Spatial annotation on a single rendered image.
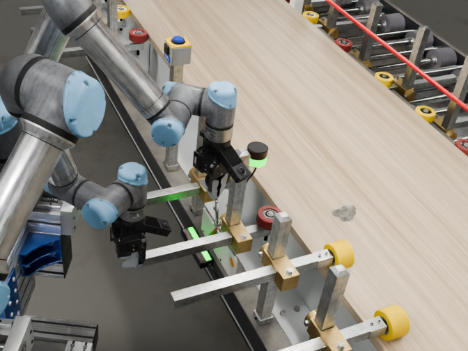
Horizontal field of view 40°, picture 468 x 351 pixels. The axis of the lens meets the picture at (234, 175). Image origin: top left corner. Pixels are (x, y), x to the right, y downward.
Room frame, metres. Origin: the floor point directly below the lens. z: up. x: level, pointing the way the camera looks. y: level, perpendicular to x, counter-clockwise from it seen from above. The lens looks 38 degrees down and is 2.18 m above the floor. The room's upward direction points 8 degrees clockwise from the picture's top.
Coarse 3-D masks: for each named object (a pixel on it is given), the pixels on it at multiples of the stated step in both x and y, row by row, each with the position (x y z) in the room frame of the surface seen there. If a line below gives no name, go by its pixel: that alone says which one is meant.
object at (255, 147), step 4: (252, 144) 1.50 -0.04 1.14; (256, 144) 1.51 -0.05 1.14; (260, 144) 1.51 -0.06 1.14; (264, 144) 1.51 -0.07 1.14; (252, 148) 1.48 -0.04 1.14; (256, 148) 1.49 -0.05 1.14; (260, 148) 1.49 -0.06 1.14; (264, 148) 1.49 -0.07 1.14; (256, 152) 1.47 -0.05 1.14; (260, 152) 1.47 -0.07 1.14; (264, 152) 1.48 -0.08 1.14; (256, 160) 1.47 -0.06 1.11; (256, 168) 1.50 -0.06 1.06
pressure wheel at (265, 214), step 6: (258, 210) 1.49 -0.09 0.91; (264, 210) 1.50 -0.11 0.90; (270, 210) 1.50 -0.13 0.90; (276, 210) 1.50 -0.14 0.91; (258, 216) 1.47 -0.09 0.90; (264, 216) 1.47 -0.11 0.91; (270, 216) 1.48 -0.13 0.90; (258, 222) 1.46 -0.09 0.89; (264, 222) 1.45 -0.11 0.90; (270, 222) 1.45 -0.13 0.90; (264, 228) 1.45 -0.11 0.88; (270, 228) 1.45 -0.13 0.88; (264, 240) 1.48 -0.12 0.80
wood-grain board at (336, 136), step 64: (128, 0) 2.90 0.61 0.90; (192, 0) 3.00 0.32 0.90; (256, 0) 3.11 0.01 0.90; (192, 64) 2.36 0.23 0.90; (256, 64) 2.43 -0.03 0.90; (320, 64) 2.51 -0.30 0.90; (256, 128) 1.95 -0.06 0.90; (320, 128) 2.01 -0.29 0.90; (384, 128) 2.07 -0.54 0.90; (320, 192) 1.63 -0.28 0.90; (384, 192) 1.68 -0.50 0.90; (448, 192) 1.72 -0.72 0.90; (384, 256) 1.37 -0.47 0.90; (448, 256) 1.41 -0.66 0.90; (448, 320) 1.16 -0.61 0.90
